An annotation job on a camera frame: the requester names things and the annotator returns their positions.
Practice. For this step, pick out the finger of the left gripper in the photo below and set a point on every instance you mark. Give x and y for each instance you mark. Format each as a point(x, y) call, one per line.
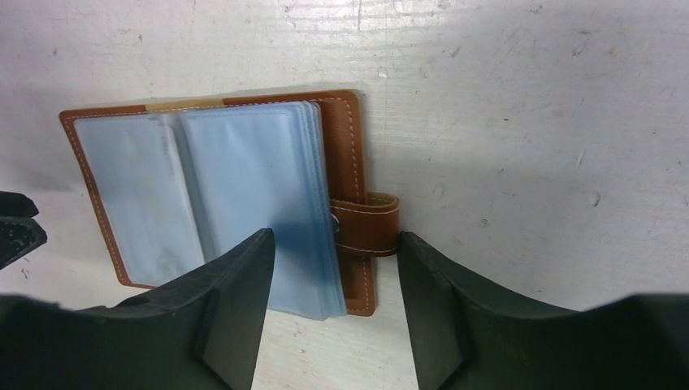
point(20, 232)

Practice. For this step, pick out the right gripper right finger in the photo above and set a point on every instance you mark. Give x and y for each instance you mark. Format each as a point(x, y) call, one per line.
point(468, 332)

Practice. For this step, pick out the brown leather card holder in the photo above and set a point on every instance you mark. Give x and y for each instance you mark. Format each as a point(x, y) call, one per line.
point(175, 185)

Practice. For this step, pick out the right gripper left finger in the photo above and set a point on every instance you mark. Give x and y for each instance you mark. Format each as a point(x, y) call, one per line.
point(199, 331)

